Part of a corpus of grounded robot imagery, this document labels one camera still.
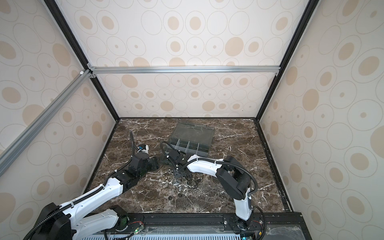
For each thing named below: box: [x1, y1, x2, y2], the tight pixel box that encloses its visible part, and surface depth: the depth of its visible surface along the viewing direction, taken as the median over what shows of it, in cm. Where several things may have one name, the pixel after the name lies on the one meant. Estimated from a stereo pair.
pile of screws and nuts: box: [162, 169, 203, 200], surface depth 88 cm
